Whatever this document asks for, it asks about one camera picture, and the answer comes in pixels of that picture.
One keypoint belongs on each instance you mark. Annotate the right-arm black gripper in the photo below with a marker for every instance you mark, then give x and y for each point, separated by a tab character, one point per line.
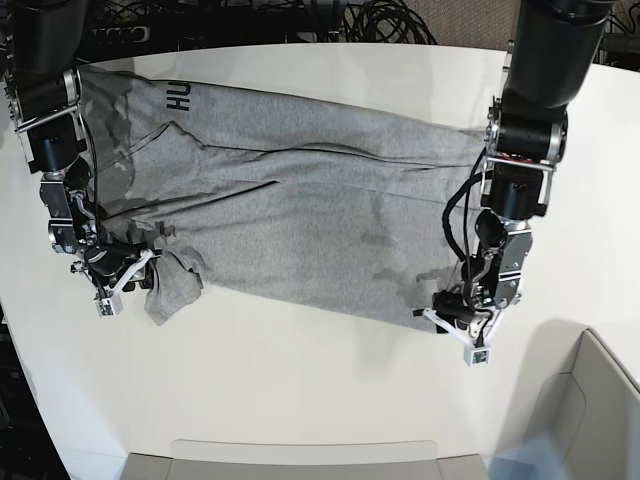
106	262

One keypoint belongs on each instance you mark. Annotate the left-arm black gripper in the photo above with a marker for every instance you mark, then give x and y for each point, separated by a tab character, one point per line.
451	308

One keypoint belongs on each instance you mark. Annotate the grey T-shirt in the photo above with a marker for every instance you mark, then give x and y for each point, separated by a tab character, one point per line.
299	200

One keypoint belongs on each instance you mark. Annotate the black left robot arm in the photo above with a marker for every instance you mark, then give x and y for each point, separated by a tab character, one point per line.
486	221

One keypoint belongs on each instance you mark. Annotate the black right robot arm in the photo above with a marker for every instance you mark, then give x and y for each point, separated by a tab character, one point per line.
44	90

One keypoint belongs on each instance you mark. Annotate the beige box at right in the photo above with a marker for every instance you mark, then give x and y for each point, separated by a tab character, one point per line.
592	413

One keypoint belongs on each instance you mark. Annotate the beige box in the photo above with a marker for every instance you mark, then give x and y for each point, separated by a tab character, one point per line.
592	413
191	459

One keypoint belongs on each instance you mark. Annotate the blue translucent bag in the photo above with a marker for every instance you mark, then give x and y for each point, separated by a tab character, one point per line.
537	458

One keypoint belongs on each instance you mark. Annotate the beige box at front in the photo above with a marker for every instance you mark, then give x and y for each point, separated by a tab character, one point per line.
191	459

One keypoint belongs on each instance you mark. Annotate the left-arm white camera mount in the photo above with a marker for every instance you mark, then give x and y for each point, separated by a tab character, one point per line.
475	336

